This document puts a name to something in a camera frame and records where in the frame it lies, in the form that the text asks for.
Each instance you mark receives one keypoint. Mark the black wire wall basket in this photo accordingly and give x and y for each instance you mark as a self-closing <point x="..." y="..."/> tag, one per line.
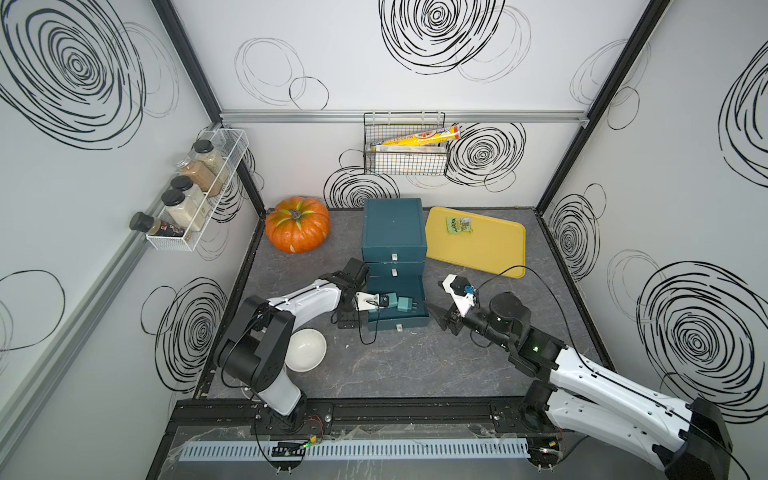
<point x="429" y="160"/>

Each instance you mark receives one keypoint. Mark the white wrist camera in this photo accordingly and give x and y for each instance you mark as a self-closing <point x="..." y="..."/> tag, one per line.
<point x="367" y="301"/>
<point x="461" y="292"/>

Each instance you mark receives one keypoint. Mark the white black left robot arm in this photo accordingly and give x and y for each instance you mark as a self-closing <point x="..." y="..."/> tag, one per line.
<point x="254" y="346"/>

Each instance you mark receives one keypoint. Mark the yellow cutting board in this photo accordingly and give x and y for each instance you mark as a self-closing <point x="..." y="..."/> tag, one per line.
<point x="494" y="246"/>

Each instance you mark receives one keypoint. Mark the spice jar white contents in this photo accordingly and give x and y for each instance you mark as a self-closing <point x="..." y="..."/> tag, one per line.
<point x="193" y="192"/>

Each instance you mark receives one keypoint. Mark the white plate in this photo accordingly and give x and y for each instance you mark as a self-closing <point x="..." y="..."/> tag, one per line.
<point x="306" y="351"/>

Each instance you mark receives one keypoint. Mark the clear acrylic spice shelf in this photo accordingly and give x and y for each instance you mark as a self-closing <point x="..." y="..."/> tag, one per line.
<point x="233" y="145"/>

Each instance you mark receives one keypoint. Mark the spice jar cream contents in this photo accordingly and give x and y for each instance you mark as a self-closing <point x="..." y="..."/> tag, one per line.
<point x="184" y="211"/>

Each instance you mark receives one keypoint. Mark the orange decorative pumpkin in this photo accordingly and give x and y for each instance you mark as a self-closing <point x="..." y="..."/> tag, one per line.
<point x="298" y="225"/>

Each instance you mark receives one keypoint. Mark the spice jar brown contents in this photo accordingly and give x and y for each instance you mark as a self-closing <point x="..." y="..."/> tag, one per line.
<point x="201" y="175"/>

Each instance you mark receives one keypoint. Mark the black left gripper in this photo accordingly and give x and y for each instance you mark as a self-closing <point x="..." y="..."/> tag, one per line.
<point x="348" y="318"/>

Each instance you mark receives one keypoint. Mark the yellow snack package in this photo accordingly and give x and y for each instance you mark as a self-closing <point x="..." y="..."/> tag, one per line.
<point x="431" y="137"/>

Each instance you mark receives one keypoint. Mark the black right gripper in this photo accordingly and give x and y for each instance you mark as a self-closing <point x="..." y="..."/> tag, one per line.
<point x="443" y="317"/>

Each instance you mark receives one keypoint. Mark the teal plug cube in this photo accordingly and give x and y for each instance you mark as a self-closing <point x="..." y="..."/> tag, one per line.
<point x="405" y="304"/>
<point x="388" y="300"/>

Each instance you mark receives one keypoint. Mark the spice jar tan contents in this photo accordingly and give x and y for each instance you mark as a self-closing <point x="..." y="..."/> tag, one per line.
<point x="211" y="157"/>

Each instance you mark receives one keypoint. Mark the green sticker label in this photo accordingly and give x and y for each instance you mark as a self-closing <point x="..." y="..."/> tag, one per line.
<point x="459" y="225"/>

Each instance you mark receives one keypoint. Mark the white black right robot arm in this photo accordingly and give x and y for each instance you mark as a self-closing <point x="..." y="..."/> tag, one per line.
<point x="684" y="440"/>

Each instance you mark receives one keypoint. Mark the grey slotted cable duct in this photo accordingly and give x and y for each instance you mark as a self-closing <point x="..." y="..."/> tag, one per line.
<point x="406" y="449"/>

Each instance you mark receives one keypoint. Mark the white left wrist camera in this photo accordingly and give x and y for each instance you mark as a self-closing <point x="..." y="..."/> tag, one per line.
<point x="367" y="301"/>

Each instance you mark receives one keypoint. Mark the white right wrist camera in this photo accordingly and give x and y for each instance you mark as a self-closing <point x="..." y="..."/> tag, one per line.
<point x="461" y="292"/>

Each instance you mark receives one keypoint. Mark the teal drawer cabinet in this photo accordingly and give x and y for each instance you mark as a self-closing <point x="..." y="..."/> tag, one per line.
<point x="394" y="247"/>

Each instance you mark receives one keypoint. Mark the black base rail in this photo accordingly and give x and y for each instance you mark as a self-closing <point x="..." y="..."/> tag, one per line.
<point x="330" y="416"/>

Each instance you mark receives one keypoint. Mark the small dark pepper bottle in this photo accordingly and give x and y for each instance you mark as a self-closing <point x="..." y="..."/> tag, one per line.
<point x="153" y="226"/>

